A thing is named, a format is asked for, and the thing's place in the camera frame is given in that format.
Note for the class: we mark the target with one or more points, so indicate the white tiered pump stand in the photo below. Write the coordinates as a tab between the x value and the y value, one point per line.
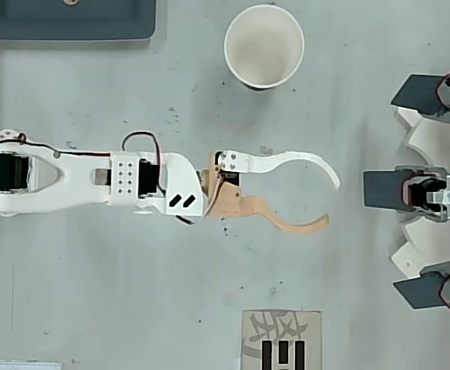
433	142

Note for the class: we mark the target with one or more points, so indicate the black paper cup white inside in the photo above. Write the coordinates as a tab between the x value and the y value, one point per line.
263	46

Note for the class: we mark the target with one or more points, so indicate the dark grey plastic tray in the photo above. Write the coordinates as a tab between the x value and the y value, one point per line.
36	19

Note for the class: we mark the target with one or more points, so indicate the white flat rectangular object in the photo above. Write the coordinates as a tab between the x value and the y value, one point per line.
17	366

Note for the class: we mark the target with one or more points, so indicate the tan gripper with servo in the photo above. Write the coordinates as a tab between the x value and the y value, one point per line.
230	197

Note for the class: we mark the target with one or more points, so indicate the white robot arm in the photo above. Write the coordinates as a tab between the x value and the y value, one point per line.
74	181

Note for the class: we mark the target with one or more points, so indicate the grey card with black bars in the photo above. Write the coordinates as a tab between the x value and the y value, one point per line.
248	347

